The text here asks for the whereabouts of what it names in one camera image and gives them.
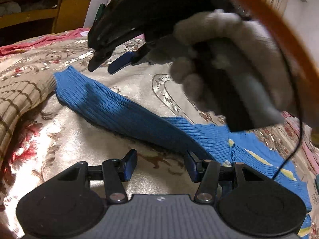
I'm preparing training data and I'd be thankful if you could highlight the blue striped knit sweater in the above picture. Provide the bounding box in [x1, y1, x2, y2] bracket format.
[53, 65, 314, 238]

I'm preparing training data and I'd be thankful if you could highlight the grey gloved right hand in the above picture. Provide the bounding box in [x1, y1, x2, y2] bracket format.
[147, 10, 297, 115]

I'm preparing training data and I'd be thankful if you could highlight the green bottle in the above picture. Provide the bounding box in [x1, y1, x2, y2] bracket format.
[94, 3, 106, 22]

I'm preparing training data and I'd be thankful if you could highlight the floral satin bedspread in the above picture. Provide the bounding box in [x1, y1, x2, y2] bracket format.
[1, 37, 318, 238]

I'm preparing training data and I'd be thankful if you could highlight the wooden desk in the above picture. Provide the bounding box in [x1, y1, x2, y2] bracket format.
[1, 0, 91, 46]

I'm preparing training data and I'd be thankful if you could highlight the checked beige bamboo mat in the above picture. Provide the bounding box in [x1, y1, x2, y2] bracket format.
[1, 72, 56, 159]

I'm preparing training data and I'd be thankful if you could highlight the orange strap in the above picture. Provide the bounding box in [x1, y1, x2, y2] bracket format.
[206, 0, 319, 127]

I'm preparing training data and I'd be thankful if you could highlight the black cable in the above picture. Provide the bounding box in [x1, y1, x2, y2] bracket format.
[234, 3, 303, 181]

